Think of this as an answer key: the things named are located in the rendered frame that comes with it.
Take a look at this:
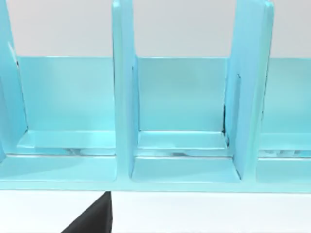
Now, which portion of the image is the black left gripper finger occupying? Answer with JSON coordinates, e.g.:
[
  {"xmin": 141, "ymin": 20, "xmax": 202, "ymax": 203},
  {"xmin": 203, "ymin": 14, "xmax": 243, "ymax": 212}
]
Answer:
[{"xmin": 60, "ymin": 191, "xmax": 114, "ymax": 233}]

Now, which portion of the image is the light blue rack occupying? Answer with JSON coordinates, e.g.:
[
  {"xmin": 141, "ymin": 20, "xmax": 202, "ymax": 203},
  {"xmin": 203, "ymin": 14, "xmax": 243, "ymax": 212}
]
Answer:
[{"xmin": 0, "ymin": 0, "xmax": 311, "ymax": 193}]

